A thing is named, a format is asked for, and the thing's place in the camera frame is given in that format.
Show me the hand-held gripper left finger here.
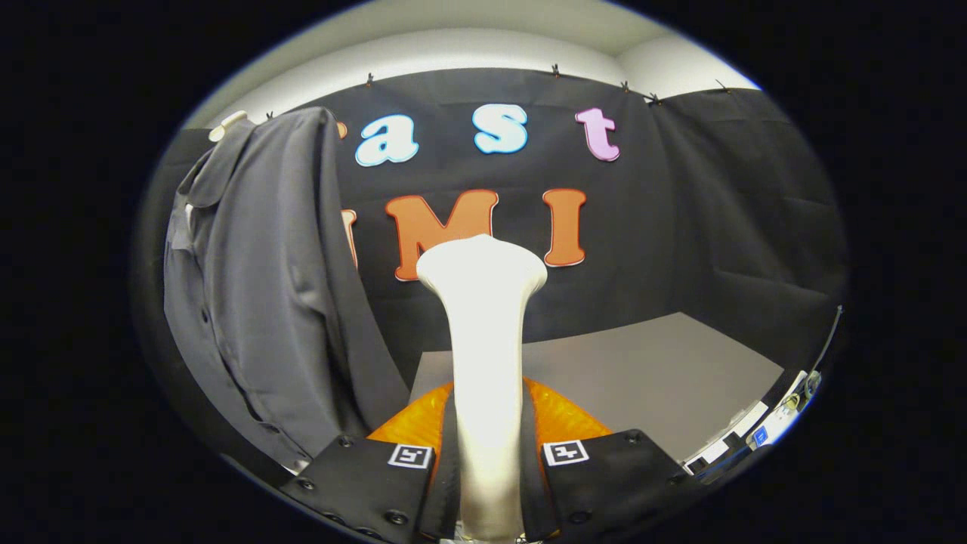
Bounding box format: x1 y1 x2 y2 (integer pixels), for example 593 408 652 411
280 380 459 544

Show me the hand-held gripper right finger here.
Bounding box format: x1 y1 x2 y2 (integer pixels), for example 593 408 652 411
520 378 707 544

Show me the grey button-up shirt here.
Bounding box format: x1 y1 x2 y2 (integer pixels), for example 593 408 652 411
162 106 412 473

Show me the beige cabinet with dark top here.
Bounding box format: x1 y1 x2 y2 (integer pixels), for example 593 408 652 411
408 312 786 462

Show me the white side table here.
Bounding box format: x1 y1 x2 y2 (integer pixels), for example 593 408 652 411
680 369 824 477

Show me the black backdrop cloth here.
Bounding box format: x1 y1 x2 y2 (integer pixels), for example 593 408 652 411
132 66 851 484

